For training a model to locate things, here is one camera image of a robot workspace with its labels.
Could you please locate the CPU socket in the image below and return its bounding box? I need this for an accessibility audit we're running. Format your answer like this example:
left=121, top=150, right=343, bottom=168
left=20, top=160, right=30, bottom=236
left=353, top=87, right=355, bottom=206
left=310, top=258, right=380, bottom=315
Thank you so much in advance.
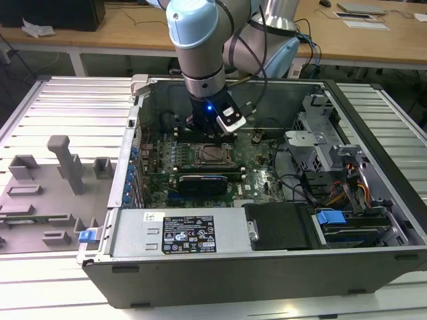
left=193, top=143, right=236, bottom=167

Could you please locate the black and grey PC case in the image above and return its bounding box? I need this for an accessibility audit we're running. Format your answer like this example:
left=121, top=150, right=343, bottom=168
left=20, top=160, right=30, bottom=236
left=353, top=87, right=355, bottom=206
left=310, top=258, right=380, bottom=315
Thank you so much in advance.
left=77, top=75, right=427, bottom=309

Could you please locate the crumpled white paper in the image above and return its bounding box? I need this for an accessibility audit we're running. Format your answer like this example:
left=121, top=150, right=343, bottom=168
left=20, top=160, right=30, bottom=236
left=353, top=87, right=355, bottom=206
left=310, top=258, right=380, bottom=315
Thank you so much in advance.
left=21, top=17, right=57, bottom=38

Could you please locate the grey parts rack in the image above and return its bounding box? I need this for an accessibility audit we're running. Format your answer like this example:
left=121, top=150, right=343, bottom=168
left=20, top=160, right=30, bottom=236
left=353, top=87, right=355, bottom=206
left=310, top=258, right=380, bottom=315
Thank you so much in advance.
left=0, top=135, right=113, bottom=257

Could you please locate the wooden desk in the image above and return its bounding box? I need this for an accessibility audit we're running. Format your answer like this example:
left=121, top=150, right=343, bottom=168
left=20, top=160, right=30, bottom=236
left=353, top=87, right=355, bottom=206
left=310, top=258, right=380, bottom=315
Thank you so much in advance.
left=0, top=0, right=427, bottom=79

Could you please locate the green motherboard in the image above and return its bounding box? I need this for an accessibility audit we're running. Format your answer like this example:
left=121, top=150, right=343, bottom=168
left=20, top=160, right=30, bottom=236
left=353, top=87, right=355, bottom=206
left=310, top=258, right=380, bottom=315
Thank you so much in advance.
left=138, top=128, right=288, bottom=206

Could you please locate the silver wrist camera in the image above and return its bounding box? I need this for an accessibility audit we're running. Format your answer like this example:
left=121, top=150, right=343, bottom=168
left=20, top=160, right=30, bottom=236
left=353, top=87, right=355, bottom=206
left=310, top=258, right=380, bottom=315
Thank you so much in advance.
left=215, top=99, right=248, bottom=136

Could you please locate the silver power supply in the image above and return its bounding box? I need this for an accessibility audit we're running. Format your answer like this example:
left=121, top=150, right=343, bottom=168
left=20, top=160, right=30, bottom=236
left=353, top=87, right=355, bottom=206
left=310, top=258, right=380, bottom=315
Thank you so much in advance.
left=105, top=205, right=260, bottom=259

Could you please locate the thick black cable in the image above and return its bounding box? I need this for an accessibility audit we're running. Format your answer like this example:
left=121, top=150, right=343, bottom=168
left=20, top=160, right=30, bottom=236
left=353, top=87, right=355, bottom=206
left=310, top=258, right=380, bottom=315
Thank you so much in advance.
left=272, top=143, right=321, bottom=209

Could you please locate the silver laptop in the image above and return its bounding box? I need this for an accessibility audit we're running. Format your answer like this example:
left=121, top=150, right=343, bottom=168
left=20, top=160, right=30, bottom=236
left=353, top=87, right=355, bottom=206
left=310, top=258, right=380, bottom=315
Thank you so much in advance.
left=336, top=1, right=388, bottom=17

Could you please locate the metal disk bay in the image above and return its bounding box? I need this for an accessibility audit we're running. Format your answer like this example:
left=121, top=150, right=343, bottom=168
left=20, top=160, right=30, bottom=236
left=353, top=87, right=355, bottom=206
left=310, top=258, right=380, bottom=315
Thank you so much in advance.
left=310, top=199, right=413, bottom=251

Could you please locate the coloured power wire bundle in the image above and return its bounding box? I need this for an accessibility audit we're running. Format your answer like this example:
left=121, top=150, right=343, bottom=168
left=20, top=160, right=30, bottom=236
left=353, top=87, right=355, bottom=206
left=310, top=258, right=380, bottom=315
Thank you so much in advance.
left=330, top=162, right=372, bottom=208

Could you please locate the black graphics card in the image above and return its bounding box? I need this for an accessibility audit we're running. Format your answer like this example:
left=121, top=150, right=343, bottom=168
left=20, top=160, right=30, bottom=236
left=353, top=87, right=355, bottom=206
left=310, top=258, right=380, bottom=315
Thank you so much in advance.
left=178, top=173, right=230, bottom=198

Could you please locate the black power supply label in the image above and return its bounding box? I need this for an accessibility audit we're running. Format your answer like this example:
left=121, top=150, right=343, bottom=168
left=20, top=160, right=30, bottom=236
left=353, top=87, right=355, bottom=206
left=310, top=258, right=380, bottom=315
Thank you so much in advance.
left=161, top=215, right=218, bottom=255

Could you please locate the black computer tower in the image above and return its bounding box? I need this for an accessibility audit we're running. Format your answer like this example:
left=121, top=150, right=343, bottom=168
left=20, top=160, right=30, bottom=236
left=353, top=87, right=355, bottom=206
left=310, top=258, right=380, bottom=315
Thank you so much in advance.
left=0, top=0, right=107, bottom=33

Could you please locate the metal socket cover frame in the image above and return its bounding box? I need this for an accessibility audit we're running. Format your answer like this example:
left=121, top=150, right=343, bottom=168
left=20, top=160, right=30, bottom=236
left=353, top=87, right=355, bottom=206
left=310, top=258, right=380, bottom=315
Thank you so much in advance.
left=195, top=145, right=234, bottom=165

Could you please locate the hard disk in blue carrier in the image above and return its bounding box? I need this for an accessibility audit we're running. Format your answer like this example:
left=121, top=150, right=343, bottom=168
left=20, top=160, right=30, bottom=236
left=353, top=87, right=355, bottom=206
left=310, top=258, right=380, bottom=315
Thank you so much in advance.
left=312, top=209, right=401, bottom=249

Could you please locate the perforated metal drive cage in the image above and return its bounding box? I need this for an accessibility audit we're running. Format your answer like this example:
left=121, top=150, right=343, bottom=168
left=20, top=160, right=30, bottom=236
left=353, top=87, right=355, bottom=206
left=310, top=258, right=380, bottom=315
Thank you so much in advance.
left=285, top=95, right=368, bottom=175

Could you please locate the silver-topped CPU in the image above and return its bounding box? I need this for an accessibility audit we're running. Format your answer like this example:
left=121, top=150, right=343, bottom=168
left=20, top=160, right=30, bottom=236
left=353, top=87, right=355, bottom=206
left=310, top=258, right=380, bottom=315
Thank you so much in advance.
left=203, top=148, right=227, bottom=163

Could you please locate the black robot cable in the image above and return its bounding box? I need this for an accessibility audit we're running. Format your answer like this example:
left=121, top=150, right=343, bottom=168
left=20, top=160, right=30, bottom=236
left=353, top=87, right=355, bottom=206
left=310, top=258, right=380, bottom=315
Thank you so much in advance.
left=216, top=0, right=270, bottom=114

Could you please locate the blue cable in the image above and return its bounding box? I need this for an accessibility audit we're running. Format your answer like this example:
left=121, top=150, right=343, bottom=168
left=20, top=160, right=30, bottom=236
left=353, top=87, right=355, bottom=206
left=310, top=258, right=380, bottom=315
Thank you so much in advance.
left=296, top=31, right=324, bottom=83

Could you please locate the black plastic shroud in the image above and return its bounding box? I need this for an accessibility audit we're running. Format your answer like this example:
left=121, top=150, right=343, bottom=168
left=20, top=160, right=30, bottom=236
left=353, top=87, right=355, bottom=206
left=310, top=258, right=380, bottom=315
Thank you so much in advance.
left=242, top=203, right=322, bottom=251

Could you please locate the grey case handle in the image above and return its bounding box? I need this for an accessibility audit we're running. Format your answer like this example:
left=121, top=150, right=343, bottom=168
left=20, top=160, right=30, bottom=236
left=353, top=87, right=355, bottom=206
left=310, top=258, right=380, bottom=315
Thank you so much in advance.
left=129, top=73, right=150, bottom=98

